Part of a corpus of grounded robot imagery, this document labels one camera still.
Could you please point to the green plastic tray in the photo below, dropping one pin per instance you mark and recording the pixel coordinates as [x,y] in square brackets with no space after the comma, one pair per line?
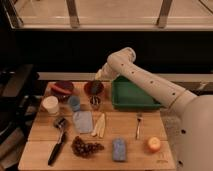
[126,95]

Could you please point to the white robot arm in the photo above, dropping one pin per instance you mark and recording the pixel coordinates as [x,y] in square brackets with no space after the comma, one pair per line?
[195,112]

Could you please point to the red carrot toy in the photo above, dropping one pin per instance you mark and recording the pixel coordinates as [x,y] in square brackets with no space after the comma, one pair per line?
[60,90]

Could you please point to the blue plastic cup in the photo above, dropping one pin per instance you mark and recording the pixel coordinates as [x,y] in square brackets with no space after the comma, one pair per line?
[74,103]

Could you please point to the black handled knife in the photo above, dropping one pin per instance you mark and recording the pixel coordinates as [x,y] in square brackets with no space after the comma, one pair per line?
[56,148]

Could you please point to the dark red plate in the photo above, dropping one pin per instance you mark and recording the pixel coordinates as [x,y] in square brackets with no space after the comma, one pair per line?
[93,87]

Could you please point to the silver fork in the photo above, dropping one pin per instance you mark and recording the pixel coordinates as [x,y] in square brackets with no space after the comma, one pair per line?
[139,121]

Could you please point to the wooden board table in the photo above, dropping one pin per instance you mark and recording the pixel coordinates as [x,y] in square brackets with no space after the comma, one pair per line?
[131,143]

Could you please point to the white paper cup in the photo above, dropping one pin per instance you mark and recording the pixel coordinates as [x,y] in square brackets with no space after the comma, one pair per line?
[51,105]

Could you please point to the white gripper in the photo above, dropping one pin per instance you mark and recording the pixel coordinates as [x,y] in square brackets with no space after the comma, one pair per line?
[106,72]

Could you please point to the dark grape bunch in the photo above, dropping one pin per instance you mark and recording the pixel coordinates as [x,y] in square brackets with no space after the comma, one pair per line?
[82,149]

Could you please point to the dark red bowl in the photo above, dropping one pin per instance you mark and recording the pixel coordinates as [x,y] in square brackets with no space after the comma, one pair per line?
[68,85]

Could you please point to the black chair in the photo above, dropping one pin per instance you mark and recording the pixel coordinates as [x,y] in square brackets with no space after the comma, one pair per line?
[16,94]

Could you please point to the blue folded cloth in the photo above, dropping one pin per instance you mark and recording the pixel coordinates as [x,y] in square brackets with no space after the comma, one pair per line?
[83,122]

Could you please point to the orange fruit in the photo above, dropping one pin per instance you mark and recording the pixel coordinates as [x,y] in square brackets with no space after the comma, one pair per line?
[154,144]

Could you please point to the blue sponge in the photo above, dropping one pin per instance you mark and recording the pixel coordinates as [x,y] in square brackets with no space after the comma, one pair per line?
[119,150]

